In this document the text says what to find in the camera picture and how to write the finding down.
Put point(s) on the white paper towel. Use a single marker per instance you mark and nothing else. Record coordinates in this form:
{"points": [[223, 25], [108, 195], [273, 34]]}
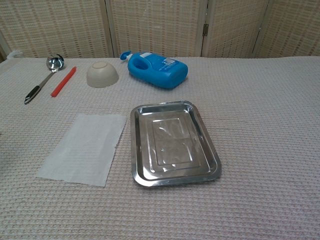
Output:
{"points": [[83, 150]]}

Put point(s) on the stainless steel rectangular tray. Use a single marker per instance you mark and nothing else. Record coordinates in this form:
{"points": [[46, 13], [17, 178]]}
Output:
{"points": [[172, 143]]}

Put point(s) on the blue detergent pump bottle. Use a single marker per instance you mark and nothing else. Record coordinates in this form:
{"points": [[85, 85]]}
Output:
{"points": [[160, 71]]}

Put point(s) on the beige ceramic bowl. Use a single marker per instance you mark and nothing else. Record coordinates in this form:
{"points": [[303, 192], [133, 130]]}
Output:
{"points": [[102, 75]]}

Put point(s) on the woven folding screen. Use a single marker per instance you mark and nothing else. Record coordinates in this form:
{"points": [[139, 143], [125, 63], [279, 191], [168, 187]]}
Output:
{"points": [[160, 27]]}

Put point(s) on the red ridged stick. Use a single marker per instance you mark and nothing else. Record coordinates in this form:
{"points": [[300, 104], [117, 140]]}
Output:
{"points": [[63, 81]]}

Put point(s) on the white hook object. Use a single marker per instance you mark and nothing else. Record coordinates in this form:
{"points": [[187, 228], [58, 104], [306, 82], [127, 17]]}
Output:
{"points": [[14, 53]]}

